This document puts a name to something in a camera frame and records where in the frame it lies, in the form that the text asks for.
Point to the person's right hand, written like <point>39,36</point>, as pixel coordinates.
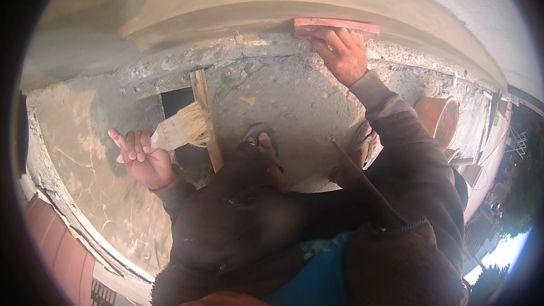
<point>346,61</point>

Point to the person's left hand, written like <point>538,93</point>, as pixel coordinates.
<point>148,168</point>

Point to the red-brown metal roof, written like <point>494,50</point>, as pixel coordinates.
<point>59,250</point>

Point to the dark slatted fence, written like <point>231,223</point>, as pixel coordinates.
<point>478,229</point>

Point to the person's legs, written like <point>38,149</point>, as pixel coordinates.
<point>238,204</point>

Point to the red plastering float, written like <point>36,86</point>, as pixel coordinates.
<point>335,24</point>

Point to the orange bucket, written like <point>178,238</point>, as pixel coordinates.
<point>440,119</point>

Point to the person's body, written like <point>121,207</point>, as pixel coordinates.
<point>403,229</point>

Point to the wooden plank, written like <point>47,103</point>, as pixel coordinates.
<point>208,123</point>

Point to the white metal frame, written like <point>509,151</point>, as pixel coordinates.
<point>516,142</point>

